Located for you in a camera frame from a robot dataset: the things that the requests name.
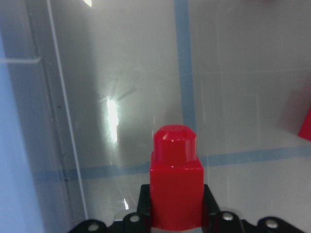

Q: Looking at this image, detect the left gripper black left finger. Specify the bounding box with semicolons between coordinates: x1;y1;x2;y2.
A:
70;184;151;233

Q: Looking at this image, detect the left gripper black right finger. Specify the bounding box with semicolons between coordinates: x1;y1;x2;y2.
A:
203;184;304;233

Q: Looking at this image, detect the red block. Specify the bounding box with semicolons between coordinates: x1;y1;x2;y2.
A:
150;125;204;231
298;108;311;141

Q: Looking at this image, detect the blue plastic tray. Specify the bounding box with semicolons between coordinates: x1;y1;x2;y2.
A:
0;31;47;233

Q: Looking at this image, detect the clear plastic storage box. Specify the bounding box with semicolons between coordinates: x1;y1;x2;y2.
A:
0;0;311;233

